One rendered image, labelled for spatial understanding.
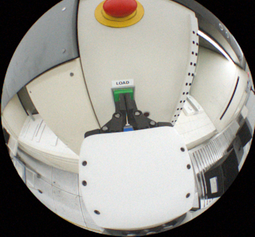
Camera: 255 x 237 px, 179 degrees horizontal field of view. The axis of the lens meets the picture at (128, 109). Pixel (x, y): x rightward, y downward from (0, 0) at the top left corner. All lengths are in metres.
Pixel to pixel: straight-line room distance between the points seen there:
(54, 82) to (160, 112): 0.23
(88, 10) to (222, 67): 0.77
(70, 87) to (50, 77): 0.05
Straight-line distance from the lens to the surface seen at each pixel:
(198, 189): 0.71
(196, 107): 0.80
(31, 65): 0.20
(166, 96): 0.19
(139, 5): 0.15
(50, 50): 0.15
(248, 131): 1.40
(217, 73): 0.80
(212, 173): 0.66
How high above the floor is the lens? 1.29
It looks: 42 degrees down
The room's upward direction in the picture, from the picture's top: 2 degrees counter-clockwise
